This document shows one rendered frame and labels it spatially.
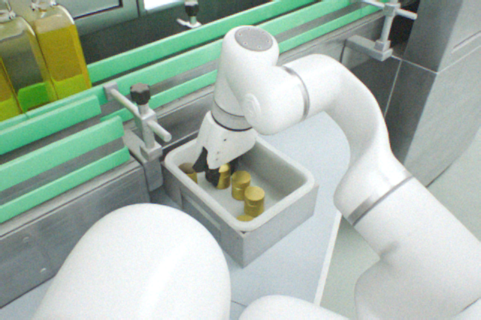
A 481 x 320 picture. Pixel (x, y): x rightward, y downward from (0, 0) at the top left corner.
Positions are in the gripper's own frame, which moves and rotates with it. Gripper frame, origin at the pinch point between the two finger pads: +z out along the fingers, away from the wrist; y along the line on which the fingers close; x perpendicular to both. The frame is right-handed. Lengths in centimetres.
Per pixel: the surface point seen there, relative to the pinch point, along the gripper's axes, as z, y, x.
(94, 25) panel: -10.5, 5.6, -33.7
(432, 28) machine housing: -5, -72, -3
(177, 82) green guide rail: -7.3, -1.4, -16.5
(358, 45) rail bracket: -3, -50, -9
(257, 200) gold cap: -3.5, 0.8, 9.8
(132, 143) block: -5.8, 12.4, -9.4
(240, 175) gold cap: -2.0, -0.9, 3.7
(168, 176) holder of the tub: 0.5, 8.6, -4.2
